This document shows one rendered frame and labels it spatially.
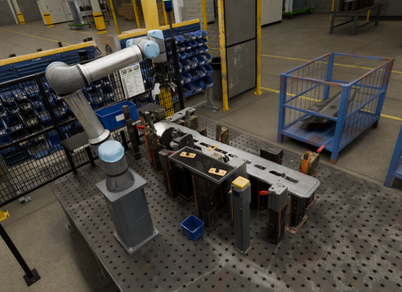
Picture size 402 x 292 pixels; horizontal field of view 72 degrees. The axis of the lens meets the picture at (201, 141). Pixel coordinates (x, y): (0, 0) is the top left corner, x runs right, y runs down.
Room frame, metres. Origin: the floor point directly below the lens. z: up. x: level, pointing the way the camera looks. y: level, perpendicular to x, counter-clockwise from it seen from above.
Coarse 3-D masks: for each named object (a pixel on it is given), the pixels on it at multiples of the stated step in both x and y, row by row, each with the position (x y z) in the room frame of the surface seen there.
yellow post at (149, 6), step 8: (144, 0) 2.69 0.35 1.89; (152, 0) 2.70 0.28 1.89; (144, 8) 2.70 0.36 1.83; (152, 8) 2.69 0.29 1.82; (144, 16) 2.72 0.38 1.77; (152, 16) 2.68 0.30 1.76; (152, 24) 2.67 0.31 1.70; (168, 88) 2.71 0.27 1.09; (160, 96) 2.70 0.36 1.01; (160, 104) 2.72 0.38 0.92; (168, 104) 2.69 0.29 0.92; (168, 112) 2.68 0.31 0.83
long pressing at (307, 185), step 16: (160, 128) 1.99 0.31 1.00; (176, 128) 1.96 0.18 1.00; (208, 144) 1.66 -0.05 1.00; (224, 144) 1.64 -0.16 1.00; (256, 160) 1.40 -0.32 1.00; (256, 176) 1.24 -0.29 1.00; (272, 176) 1.23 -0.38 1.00; (288, 176) 1.21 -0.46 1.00; (304, 176) 1.20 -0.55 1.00; (288, 192) 1.09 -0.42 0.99; (304, 192) 1.07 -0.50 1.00
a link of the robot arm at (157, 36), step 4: (148, 32) 1.48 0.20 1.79; (152, 32) 1.46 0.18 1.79; (156, 32) 1.46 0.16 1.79; (160, 32) 1.48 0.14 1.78; (148, 36) 1.46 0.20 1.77; (152, 36) 1.46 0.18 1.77; (156, 36) 1.46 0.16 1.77; (160, 36) 1.47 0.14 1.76; (152, 40) 1.45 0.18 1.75; (156, 40) 1.46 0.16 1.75; (160, 40) 1.47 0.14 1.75; (160, 44) 1.47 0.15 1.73; (164, 44) 1.49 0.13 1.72; (160, 48) 1.46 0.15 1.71; (164, 48) 1.48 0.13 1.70; (160, 52) 1.46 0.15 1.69; (164, 52) 1.48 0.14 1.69
